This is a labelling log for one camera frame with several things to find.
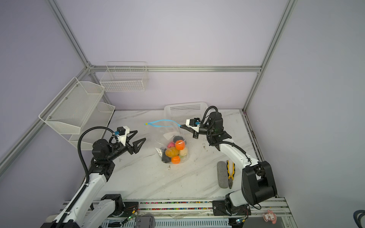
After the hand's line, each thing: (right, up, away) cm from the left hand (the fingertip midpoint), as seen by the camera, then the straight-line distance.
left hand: (140, 135), depth 75 cm
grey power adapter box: (+5, -43, -5) cm, 43 cm away
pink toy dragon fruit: (+15, -7, +15) cm, 23 cm away
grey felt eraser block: (+46, -24, +8) cm, 53 cm away
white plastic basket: (+17, +14, +40) cm, 46 cm away
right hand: (+22, +6, 0) cm, 23 cm away
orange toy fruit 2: (+21, -6, +7) cm, 23 cm away
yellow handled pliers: (+51, -27, +9) cm, 59 cm away
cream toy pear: (+23, -12, +13) cm, 29 cm away
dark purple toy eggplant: (+11, -15, +11) cm, 21 cm away
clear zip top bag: (+10, -1, +14) cm, 17 cm away
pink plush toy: (+67, -40, -5) cm, 78 cm away
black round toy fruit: (+14, -16, +11) cm, 25 cm away
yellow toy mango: (+16, -11, +9) cm, 22 cm away
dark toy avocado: (+19, -3, +17) cm, 26 cm away
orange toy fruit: (+18, -16, +11) cm, 27 cm away
